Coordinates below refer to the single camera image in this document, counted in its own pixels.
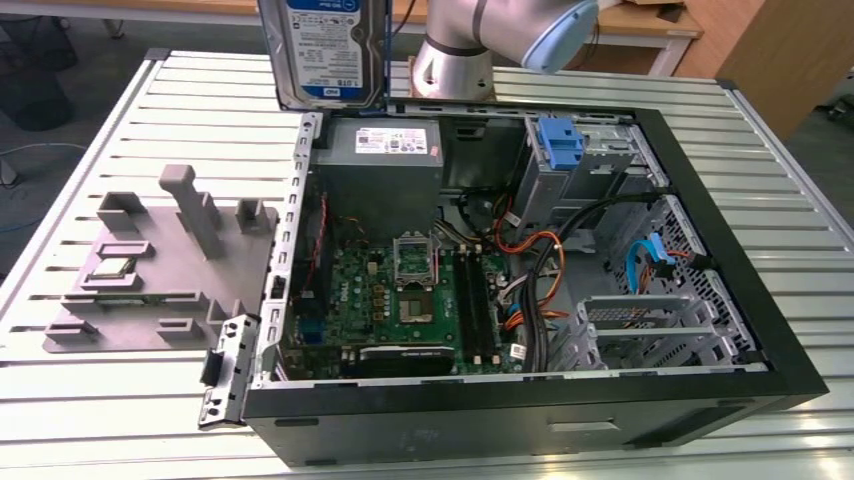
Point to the grey power supply unit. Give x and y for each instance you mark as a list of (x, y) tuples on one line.
[(380, 200)]

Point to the blue expansion slot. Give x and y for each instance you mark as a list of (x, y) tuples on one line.
[(312, 332)]

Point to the brown wooden cabinet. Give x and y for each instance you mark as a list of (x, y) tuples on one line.
[(787, 60)]

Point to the black PC case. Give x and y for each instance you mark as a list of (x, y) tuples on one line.
[(467, 425)]

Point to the black-clip RAM slot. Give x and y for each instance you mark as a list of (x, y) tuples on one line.
[(459, 300), (477, 300)]

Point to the green RAM stick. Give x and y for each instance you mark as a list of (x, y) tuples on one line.
[(129, 300)]

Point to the green motherboard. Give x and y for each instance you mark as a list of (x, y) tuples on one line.
[(363, 320)]

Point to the grey card retention bracket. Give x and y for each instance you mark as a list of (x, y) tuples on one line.
[(233, 360)]

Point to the silver drive cage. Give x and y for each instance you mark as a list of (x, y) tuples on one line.
[(543, 195)]

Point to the wooden desk white frame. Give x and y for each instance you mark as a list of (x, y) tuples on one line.
[(200, 12), (634, 27)]

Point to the grey parts rack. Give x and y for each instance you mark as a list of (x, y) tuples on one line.
[(167, 280)]

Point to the white-clip RAM slot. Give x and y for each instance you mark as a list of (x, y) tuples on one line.
[(487, 300), (468, 300)]

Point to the blue plastic drive latch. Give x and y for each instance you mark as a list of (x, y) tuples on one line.
[(560, 142)]

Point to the silver CPU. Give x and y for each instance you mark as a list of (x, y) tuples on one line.
[(113, 270)]

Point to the silver disk bay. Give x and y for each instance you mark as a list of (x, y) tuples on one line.
[(640, 301)]

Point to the hard disk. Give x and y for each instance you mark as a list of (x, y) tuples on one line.
[(327, 50)]

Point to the black case fan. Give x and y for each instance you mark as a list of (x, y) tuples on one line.
[(320, 272)]

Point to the CPU socket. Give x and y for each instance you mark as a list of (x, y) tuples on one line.
[(420, 306)]

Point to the black graphics card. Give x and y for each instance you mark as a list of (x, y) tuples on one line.
[(400, 361)]

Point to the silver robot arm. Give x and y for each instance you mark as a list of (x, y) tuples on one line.
[(453, 50)]

